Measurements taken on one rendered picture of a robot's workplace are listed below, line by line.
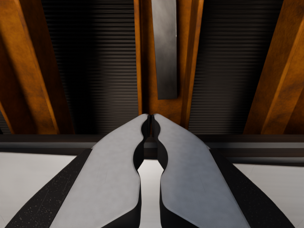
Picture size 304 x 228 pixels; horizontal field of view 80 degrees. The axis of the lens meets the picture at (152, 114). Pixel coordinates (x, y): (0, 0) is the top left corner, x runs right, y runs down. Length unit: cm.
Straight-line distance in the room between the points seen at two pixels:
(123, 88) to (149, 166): 32
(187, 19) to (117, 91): 25
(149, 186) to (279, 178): 12
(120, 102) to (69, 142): 29
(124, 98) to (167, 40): 26
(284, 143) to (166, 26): 18
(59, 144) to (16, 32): 20
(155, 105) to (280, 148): 19
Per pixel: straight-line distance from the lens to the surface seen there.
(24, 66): 36
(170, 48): 25
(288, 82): 38
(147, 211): 22
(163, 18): 24
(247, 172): 19
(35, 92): 37
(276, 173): 20
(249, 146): 21
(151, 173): 17
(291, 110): 41
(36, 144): 21
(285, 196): 23
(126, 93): 46
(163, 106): 32
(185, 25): 29
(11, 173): 21
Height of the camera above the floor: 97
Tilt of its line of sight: 60 degrees down
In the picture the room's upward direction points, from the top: 180 degrees clockwise
